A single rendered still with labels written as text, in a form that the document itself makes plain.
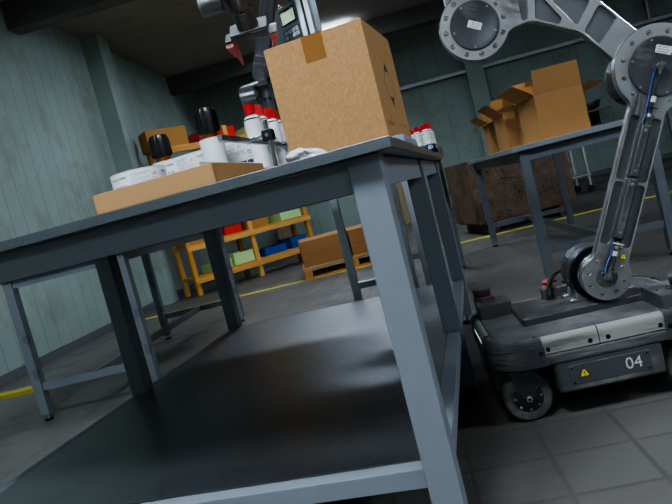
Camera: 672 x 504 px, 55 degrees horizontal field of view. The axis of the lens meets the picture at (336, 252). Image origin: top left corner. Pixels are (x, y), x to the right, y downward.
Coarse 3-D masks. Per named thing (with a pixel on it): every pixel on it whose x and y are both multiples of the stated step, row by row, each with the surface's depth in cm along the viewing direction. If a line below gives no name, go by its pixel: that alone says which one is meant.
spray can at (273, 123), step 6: (264, 108) 206; (270, 108) 206; (264, 114) 206; (270, 114) 206; (270, 120) 205; (276, 120) 206; (270, 126) 205; (276, 126) 206; (276, 132) 206; (276, 138) 206; (276, 150) 206; (282, 150) 207; (282, 156) 206; (282, 162) 206
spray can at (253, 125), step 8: (248, 104) 190; (248, 112) 190; (248, 120) 189; (256, 120) 190; (248, 128) 190; (256, 128) 189; (248, 136) 191; (256, 152) 190; (264, 152) 190; (256, 160) 191; (264, 160) 190
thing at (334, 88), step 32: (320, 32) 144; (352, 32) 142; (288, 64) 147; (320, 64) 145; (352, 64) 143; (384, 64) 156; (288, 96) 148; (320, 96) 146; (352, 96) 144; (384, 96) 147; (288, 128) 149; (320, 128) 147; (352, 128) 145; (384, 128) 143
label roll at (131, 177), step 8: (144, 168) 228; (152, 168) 229; (160, 168) 233; (112, 176) 229; (120, 176) 227; (128, 176) 226; (136, 176) 227; (144, 176) 227; (152, 176) 229; (160, 176) 232; (112, 184) 231; (120, 184) 228; (128, 184) 227
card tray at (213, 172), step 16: (176, 176) 121; (192, 176) 120; (208, 176) 120; (224, 176) 124; (112, 192) 124; (128, 192) 124; (144, 192) 123; (160, 192) 122; (176, 192) 122; (96, 208) 125; (112, 208) 125
